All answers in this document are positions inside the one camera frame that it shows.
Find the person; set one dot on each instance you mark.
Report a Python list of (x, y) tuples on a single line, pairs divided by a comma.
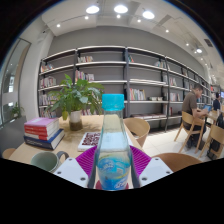
[(190, 105), (216, 104)]

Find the black backpack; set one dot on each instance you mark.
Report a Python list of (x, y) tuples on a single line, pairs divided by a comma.
[(220, 120)]

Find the group of wooden chairs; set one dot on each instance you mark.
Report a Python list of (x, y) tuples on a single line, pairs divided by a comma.
[(216, 133)]

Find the pink book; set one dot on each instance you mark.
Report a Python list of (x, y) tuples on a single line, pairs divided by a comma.
[(41, 122)]

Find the patterned ceramic mug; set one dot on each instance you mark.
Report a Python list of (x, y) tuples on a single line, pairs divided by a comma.
[(45, 160)]

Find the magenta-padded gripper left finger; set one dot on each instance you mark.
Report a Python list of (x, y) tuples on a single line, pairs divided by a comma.
[(70, 170)]

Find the green potted plant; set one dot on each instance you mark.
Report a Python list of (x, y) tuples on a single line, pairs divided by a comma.
[(75, 96)]

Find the small potted plant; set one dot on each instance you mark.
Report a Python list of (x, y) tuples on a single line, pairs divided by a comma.
[(16, 110)]

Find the dark blue book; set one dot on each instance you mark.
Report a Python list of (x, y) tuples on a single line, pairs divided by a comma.
[(43, 143)]

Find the red book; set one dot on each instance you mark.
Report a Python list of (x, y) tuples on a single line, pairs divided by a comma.
[(40, 133)]

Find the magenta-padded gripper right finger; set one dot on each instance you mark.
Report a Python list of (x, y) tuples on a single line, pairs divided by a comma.
[(155, 170)]

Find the grey shelf unit with books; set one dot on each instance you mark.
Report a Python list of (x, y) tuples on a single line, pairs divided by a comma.
[(110, 71)]

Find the ceiling lights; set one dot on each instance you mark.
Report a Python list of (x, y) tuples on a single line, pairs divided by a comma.
[(120, 9)]

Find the clear bottle with blue cap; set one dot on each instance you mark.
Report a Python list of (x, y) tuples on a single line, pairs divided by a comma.
[(113, 143)]

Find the laptop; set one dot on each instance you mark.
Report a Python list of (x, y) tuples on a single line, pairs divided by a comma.
[(207, 107)]

